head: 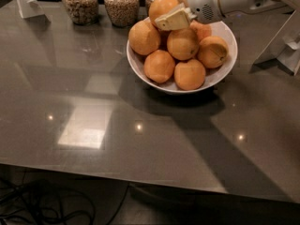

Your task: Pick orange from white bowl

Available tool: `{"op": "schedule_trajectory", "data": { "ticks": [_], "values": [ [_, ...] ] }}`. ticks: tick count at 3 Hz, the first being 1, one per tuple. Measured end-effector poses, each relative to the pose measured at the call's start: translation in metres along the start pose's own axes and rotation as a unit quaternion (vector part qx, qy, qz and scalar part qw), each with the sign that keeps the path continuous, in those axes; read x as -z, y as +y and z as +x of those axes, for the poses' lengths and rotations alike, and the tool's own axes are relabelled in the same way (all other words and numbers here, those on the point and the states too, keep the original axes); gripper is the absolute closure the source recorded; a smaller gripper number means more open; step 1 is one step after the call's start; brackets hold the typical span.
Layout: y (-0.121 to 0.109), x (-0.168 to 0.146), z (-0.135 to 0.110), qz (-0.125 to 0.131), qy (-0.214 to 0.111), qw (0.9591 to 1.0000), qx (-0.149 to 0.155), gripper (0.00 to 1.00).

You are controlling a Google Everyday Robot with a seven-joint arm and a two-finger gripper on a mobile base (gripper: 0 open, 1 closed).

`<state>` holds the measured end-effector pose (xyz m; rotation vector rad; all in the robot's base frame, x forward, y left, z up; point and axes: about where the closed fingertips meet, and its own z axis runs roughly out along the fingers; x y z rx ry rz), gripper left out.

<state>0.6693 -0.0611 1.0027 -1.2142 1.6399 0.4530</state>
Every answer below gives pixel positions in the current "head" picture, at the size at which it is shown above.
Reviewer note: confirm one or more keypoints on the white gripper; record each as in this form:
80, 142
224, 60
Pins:
203, 4

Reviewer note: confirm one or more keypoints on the orange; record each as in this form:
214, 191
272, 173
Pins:
202, 30
213, 52
159, 66
144, 38
183, 44
189, 75
161, 7

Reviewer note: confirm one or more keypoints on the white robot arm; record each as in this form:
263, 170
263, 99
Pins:
249, 7

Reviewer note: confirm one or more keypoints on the white ceramic bowl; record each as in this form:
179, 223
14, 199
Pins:
213, 76

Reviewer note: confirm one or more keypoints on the glass grain jar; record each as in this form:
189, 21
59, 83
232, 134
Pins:
82, 12
122, 13

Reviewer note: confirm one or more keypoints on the leftmost glass grain jar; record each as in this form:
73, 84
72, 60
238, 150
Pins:
82, 12

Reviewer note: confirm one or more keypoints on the white stand left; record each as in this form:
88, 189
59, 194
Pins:
29, 8

